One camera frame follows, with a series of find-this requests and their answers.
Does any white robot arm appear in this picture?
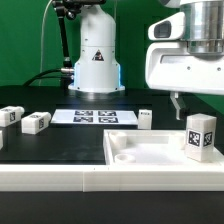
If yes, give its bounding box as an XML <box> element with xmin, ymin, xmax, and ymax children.
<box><xmin>69</xmin><ymin>0</ymin><xmax>224</xmax><ymax>119</ymax></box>

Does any white U-shaped fence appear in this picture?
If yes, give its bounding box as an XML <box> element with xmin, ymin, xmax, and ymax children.
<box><xmin>0</xmin><ymin>165</ymin><xmax>224</xmax><ymax>192</ymax></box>

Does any white tag sheet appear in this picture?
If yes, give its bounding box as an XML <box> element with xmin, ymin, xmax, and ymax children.
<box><xmin>51</xmin><ymin>109</ymin><xmax>138</xmax><ymax>125</ymax></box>

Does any black cable bundle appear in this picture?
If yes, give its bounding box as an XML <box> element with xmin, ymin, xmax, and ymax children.
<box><xmin>22</xmin><ymin>68</ymin><xmax>75</xmax><ymax>88</ymax></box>

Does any small white tagged block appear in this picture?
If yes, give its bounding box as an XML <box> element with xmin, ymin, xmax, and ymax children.
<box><xmin>138</xmin><ymin>109</ymin><xmax>152</xmax><ymax>130</ymax></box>

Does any white square table top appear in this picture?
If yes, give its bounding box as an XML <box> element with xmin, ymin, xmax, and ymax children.
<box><xmin>103</xmin><ymin>130</ymin><xmax>224</xmax><ymax>168</ymax></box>

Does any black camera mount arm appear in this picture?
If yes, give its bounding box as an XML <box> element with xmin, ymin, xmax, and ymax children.
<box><xmin>52</xmin><ymin>0</ymin><xmax>107</xmax><ymax>68</ymax></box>

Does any white cable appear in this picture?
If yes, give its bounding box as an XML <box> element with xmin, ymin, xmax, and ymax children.
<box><xmin>39</xmin><ymin>0</ymin><xmax>54</xmax><ymax>86</ymax></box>

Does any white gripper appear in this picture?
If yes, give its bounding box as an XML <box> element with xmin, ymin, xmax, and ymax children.
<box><xmin>145</xmin><ymin>12</ymin><xmax>224</xmax><ymax>120</ymax></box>

